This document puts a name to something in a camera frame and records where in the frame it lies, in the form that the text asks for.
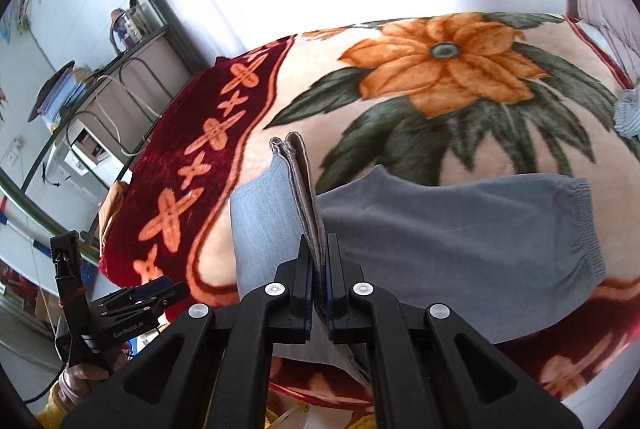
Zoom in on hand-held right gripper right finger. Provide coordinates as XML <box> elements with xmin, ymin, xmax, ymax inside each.
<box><xmin>324</xmin><ymin>233</ymin><xmax>583</xmax><ymax>429</ymax></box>

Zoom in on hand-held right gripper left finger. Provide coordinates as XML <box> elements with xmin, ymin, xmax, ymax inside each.
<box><xmin>59</xmin><ymin>233</ymin><xmax>316</xmax><ymax>429</ymax></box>

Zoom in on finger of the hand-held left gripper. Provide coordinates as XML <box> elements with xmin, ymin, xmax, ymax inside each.
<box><xmin>134</xmin><ymin>281</ymin><xmax>191</xmax><ymax>316</ymax></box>
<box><xmin>116</xmin><ymin>277</ymin><xmax>174</xmax><ymax>301</ymax></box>

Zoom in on grey pants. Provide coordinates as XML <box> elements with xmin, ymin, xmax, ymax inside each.
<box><xmin>229</xmin><ymin>132</ymin><xmax>606</xmax><ymax>385</ymax></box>

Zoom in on person's left forearm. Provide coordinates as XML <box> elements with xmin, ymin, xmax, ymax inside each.
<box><xmin>34</xmin><ymin>379</ymin><xmax>76</xmax><ymax>429</ymax></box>

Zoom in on person's left hand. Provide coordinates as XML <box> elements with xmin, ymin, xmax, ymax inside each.
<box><xmin>57</xmin><ymin>348</ymin><xmax>129</xmax><ymax>410</ymax></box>

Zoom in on orange cloth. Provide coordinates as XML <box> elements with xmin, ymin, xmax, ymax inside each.
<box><xmin>99</xmin><ymin>180</ymin><xmax>132</xmax><ymax>251</ymax></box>

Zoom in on white box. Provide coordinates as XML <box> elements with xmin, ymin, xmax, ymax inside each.
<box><xmin>64</xmin><ymin>119</ymin><xmax>122</xmax><ymax>176</ymax></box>

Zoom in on person's yellow clothing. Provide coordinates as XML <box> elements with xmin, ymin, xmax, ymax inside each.
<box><xmin>265</xmin><ymin>401</ymin><xmax>376</xmax><ymax>429</ymax></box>

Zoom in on black round pan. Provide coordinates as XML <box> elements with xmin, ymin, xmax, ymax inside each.
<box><xmin>27</xmin><ymin>60</ymin><xmax>77</xmax><ymax>121</ymax></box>

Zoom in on floral printed blanket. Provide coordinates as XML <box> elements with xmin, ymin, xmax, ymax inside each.
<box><xmin>97</xmin><ymin>12</ymin><xmax>640</xmax><ymax>410</ymax></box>

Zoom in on clear jug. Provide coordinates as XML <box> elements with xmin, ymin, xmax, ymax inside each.
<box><xmin>111</xmin><ymin>0</ymin><xmax>162</xmax><ymax>52</ymax></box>

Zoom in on blue white striped cloth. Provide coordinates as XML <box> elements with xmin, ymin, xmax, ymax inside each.
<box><xmin>612</xmin><ymin>88</ymin><xmax>640</xmax><ymax>140</ymax></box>

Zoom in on pinkish grey pillow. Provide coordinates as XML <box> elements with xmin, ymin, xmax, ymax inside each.
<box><xmin>575</xmin><ymin>0</ymin><xmax>640</xmax><ymax>90</ymax></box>

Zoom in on white cable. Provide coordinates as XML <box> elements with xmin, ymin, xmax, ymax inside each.
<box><xmin>94</xmin><ymin>74</ymin><xmax>167</xmax><ymax>156</ymax></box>

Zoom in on metal wire rack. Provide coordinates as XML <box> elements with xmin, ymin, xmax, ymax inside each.
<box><xmin>0</xmin><ymin>24</ymin><xmax>201</xmax><ymax>260</ymax></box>

